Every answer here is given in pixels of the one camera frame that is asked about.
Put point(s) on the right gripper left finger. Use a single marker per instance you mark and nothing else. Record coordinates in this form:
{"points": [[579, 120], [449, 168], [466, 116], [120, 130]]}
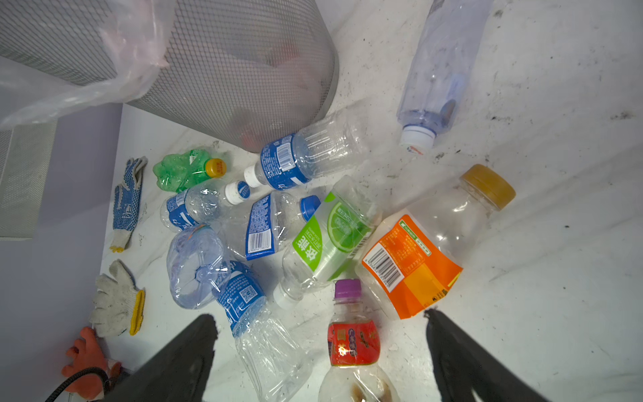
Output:
{"points": [[178, 372]]}

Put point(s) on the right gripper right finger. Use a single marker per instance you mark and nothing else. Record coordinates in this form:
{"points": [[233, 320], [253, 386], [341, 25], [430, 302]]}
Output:
{"points": [[464, 371]]}

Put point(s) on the blue tinted bottle blue cap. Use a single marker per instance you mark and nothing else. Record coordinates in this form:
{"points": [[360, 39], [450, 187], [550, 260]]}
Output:
{"points": [[198, 266]]}

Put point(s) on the grey mesh waste bin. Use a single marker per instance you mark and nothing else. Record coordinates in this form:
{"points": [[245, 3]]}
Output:
{"points": [[245, 72]]}

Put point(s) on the clear plastic bin liner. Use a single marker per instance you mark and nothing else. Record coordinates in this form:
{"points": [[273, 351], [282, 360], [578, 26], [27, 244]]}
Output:
{"points": [[60, 57]]}

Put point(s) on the white knit work glove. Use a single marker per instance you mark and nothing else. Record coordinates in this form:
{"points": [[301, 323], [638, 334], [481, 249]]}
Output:
{"points": [[118, 303]]}

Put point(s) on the red rubber glove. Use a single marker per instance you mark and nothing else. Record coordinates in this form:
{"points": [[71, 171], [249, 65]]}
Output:
{"points": [[87, 353]]}

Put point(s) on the crushed clear bottle blue label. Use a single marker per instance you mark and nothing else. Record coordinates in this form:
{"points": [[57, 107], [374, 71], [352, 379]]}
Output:
{"points": [[277, 364]]}

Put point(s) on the orange label bottle gold cap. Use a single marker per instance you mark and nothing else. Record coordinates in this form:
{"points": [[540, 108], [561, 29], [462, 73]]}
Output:
{"points": [[416, 255]]}

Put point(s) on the small bottle blue label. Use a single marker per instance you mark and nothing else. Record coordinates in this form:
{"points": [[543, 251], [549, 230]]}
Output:
{"points": [[212, 202]]}

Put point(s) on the small bottle blue cap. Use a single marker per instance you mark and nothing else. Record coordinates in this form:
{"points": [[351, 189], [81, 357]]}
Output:
{"points": [[275, 219]]}

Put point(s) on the green label clear bottle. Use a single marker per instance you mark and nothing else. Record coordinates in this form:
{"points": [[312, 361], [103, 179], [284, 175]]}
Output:
{"points": [[334, 235]]}

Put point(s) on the blue dotted work glove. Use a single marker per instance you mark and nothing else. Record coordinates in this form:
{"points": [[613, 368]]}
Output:
{"points": [[127, 198]]}

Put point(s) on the green crushed plastic bottle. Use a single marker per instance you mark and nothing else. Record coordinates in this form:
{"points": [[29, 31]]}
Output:
{"points": [[181, 171]]}

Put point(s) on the white mesh lower shelf tray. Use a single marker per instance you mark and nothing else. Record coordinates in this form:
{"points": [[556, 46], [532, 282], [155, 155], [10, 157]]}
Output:
{"points": [[25, 159]]}

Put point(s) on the tall clear bottle white cap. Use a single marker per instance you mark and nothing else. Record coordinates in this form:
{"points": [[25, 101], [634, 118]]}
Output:
{"points": [[440, 71]]}

